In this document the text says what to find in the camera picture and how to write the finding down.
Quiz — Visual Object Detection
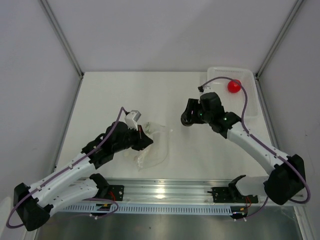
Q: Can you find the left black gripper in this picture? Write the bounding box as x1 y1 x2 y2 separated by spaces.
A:
112 124 153 154

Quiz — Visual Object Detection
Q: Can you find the clear zip top bag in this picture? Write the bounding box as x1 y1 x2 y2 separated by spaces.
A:
123 121 172 171

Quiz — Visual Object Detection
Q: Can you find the red tomato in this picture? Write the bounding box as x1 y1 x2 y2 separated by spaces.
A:
227 79 242 94

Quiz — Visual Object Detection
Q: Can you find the black round food item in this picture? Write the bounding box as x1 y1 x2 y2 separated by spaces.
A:
181 119 193 127

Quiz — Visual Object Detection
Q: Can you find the white daikon radish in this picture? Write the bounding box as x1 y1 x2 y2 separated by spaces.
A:
135 121 158 170

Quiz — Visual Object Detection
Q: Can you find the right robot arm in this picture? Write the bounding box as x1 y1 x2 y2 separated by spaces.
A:
180 92 306 205

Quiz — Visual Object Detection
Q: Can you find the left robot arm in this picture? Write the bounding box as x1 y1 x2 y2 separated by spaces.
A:
13 122 154 232

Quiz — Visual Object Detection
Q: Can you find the white plastic basket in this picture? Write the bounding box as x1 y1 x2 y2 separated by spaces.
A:
206 66 262 121

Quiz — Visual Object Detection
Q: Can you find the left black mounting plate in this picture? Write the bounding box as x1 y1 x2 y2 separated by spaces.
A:
99 185 125 202

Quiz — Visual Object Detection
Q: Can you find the black mounting plate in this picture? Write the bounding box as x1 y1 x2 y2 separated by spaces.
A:
99 185 125 202
207 186 259 204

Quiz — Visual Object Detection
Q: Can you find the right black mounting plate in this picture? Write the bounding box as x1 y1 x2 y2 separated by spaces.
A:
207 186 259 204

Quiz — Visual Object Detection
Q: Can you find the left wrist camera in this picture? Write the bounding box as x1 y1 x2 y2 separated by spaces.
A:
124 110 141 131

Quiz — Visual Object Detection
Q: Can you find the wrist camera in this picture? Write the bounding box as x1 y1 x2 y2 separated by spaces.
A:
197 85 213 95
124 110 141 131

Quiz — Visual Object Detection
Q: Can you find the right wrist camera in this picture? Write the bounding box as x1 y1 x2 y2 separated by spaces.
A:
197 85 213 95

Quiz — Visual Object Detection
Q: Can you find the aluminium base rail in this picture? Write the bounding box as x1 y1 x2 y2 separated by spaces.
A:
67 177 307 206

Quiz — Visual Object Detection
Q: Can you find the white slotted cable duct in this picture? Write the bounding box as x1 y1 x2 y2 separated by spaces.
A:
61 202 233 216

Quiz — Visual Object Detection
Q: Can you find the left aluminium frame post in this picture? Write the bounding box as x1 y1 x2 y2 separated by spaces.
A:
38 0 85 79

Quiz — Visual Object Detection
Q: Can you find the aluminium frame post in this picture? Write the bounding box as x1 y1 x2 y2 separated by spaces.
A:
38 0 85 79
254 0 311 79

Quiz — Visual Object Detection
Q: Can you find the right aluminium frame post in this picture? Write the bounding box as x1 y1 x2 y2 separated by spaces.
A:
254 0 311 79

